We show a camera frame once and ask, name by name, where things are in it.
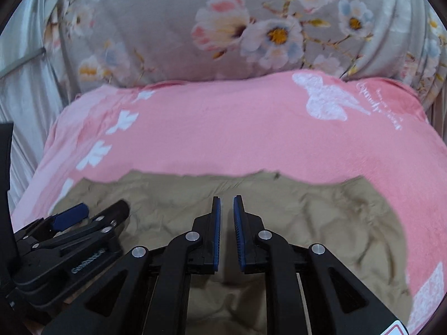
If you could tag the grey curtain tieback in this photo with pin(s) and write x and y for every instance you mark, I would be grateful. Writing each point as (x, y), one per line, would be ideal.
(21, 62)

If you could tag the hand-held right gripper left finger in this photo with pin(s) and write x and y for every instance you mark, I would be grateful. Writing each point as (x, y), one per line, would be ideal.
(216, 233)

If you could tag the grey floral cushion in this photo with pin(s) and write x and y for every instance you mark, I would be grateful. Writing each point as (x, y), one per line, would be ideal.
(174, 24)

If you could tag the silver satin curtain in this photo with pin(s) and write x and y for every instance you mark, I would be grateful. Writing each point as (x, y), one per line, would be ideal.
(24, 111)

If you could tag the khaki quilted jacket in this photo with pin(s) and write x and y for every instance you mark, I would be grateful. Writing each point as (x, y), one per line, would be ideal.
(314, 223)

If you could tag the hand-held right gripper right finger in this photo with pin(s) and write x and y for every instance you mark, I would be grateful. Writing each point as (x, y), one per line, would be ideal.
(239, 233)

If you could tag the pink printed blanket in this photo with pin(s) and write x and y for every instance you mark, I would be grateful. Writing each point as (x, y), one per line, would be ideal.
(244, 129)

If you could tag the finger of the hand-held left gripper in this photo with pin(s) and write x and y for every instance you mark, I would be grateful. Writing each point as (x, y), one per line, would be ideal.
(108, 218)
(71, 215)

